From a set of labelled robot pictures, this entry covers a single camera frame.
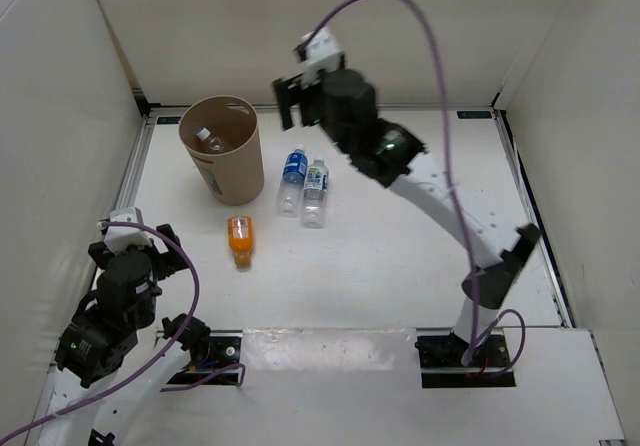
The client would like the clear unlabelled plastic bottle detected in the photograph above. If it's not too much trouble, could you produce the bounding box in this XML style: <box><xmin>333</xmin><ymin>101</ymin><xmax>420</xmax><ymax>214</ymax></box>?
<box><xmin>195</xmin><ymin>127</ymin><xmax>232</xmax><ymax>154</ymax></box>

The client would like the green label plastic bottle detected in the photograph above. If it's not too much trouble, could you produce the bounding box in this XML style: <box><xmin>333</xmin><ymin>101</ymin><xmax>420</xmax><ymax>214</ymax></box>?
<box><xmin>301</xmin><ymin>158</ymin><xmax>329</xmax><ymax>229</ymax></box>

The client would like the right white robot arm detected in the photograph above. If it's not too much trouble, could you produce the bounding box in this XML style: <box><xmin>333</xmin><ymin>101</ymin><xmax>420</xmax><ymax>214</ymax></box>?
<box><xmin>272</xmin><ymin>67</ymin><xmax>541</xmax><ymax>366</ymax></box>

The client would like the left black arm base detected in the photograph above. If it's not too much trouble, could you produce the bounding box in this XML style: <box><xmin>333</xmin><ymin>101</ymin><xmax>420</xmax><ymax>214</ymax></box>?
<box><xmin>163</xmin><ymin>317</ymin><xmax>246</xmax><ymax>392</ymax></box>

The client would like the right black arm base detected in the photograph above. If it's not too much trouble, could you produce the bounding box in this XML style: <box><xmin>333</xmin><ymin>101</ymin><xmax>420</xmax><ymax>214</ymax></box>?
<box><xmin>414</xmin><ymin>329</ymin><xmax>516</xmax><ymax>389</ymax></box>

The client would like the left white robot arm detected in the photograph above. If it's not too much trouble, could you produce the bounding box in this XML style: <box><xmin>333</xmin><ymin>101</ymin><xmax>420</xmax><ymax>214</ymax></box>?
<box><xmin>35</xmin><ymin>218</ymin><xmax>211</xmax><ymax>445</ymax></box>

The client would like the brown cylindrical garbage bin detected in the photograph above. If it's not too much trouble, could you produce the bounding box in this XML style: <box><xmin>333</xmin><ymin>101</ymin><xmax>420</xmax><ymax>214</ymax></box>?
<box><xmin>178</xmin><ymin>96</ymin><xmax>264</xmax><ymax>206</ymax></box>

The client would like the blue label plastic bottle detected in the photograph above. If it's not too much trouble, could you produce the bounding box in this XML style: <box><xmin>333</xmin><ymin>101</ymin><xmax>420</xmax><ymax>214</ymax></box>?
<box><xmin>277</xmin><ymin>144</ymin><xmax>308</xmax><ymax>216</ymax></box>

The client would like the orange juice bottle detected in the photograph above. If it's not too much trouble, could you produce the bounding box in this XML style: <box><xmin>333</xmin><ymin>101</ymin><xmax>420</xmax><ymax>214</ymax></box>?
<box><xmin>227</xmin><ymin>216</ymin><xmax>254</xmax><ymax>268</ymax></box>

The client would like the back aluminium frame rail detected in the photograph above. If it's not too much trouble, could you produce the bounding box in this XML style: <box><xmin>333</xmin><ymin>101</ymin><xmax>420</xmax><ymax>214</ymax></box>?
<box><xmin>148</xmin><ymin>103</ymin><xmax>492</xmax><ymax>117</ymax></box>

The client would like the aluminium frame rail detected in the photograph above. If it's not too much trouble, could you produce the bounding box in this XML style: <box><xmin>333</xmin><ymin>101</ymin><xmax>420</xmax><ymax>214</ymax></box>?
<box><xmin>492</xmin><ymin>108</ymin><xmax>575</xmax><ymax>328</ymax></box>
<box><xmin>114</xmin><ymin>115</ymin><xmax>154</xmax><ymax>209</ymax></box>
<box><xmin>148</xmin><ymin>103</ymin><xmax>492</xmax><ymax>117</ymax></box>

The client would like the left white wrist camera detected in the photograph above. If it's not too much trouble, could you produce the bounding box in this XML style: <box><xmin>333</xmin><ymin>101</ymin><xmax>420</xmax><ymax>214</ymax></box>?
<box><xmin>97</xmin><ymin>206</ymin><xmax>152</xmax><ymax>254</ymax></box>

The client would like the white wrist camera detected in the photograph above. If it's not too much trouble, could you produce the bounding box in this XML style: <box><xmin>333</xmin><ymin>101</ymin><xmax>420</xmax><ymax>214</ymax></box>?
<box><xmin>97</xmin><ymin>206</ymin><xmax>152</xmax><ymax>254</ymax></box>
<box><xmin>294</xmin><ymin>26</ymin><xmax>344</xmax><ymax>89</ymax></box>

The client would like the left aluminium frame rail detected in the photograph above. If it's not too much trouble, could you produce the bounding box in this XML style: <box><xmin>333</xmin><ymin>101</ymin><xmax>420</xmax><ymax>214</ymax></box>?
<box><xmin>114</xmin><ymin>115</ymin><xmax>154</xmax><ymax>209</ymax></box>

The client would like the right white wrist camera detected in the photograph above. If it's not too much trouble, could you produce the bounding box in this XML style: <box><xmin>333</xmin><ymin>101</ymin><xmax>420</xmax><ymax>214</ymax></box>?
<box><xmin>294</xmin><ymin>26</ymin><xmax>344</xmax><ymax>89</ymax></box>

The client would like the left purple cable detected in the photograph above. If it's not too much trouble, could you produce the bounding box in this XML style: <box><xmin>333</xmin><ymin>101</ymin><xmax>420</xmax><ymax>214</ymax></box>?
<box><xmin>0</xmin><ymin>220</ymin><xmax>246</xmax><ymax>430</ymax></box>

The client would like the purple cable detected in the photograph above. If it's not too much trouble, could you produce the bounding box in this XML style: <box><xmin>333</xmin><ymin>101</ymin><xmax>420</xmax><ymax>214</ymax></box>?
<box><xmin>0</xmin><ymin>220</ymin><xmax>246</xmax><ymax>430</ymax></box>
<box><xmin>302</xmin><ymin>0</ymin><xmax>526</xmax><ymax>372</ymax></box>

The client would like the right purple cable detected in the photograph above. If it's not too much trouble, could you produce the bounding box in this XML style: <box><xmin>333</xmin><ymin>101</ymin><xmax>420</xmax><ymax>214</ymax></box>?
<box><xmin>302</xmin><ymin>0</ymin><xmax>526</xmax><ymax>372</ymax></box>

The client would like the right aluminium frame rail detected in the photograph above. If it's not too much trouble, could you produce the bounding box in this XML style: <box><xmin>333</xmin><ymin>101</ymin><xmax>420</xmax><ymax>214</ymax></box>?
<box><xmin>492</xmin><ymin>108</ymin><xmax>575</xmax><ymax>328</ymax></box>

